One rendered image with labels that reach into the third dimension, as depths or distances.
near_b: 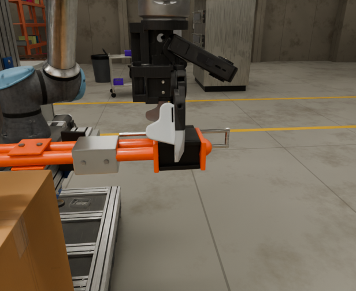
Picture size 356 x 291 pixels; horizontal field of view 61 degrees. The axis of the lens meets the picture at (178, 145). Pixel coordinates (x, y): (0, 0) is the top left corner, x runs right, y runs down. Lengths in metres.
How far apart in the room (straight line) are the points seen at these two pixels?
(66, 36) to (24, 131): 0.33
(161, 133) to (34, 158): 0.20
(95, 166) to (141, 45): 0.20
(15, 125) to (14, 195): 0.42
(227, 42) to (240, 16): 0.55
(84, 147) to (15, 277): 0.27
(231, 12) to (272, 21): 6.21
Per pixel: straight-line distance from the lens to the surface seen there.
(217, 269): 2.01
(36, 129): 1.09
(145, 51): 0.46
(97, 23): 11.99
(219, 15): 6.62
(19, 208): 0.66
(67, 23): 0.97
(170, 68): 0.45
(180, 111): 0.44
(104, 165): 0.50
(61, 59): 1.03
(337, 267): 2.24
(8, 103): 1.07
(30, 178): 0.76
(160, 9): 0.44
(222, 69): 0.47
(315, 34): 13.55
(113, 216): 2.06
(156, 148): 0.47
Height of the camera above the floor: 1.40
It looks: 22 degrees down
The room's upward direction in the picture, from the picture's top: straight up
